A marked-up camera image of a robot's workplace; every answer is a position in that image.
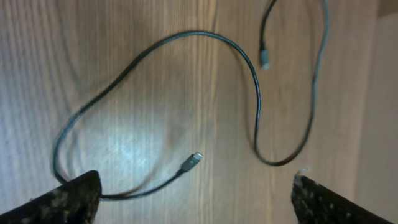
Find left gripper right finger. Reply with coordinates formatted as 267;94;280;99
291;174;391;224

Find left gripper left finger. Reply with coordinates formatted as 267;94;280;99
1;170;102;224

